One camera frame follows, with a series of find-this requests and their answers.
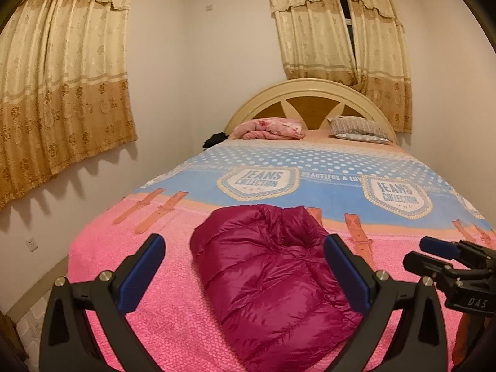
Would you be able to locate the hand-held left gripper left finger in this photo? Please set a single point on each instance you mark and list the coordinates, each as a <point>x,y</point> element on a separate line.
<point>141,275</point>

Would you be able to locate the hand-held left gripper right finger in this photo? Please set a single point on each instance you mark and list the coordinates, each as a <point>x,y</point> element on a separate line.
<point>347,275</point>

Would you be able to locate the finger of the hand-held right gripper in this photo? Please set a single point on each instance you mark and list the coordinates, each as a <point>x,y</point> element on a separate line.
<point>422,265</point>
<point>436,245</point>

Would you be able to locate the magenta puffer jacket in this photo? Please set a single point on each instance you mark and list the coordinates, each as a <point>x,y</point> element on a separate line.
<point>271,271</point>

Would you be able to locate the pink and blue printed blanket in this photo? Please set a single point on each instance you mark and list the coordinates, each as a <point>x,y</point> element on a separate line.
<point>174,271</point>

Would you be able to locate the peach bed sheet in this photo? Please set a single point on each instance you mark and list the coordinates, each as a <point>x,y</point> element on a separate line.
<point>321,139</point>

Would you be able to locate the striped pillow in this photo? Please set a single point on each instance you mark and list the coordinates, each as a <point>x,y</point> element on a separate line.
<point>360,128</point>

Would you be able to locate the dark cloth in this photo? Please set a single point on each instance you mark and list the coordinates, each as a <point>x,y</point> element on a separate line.
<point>215,140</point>

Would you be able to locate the pink floral folded quilt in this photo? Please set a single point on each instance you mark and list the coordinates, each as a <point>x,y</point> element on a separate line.
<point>271,128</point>

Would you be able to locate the cream wooden headboard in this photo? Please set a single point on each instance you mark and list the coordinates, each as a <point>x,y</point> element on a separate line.
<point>310,93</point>

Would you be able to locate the narrow beige floral curtain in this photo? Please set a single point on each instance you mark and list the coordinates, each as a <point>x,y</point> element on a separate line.
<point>381,54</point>
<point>314,31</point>

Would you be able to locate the wide beige floral curtain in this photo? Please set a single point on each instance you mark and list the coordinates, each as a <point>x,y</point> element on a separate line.
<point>62,85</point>

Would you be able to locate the dark window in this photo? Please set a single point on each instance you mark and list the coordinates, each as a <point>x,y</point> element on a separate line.
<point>346,6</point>

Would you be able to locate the white wall socket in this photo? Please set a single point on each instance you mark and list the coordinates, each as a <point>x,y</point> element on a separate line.
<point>31,244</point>

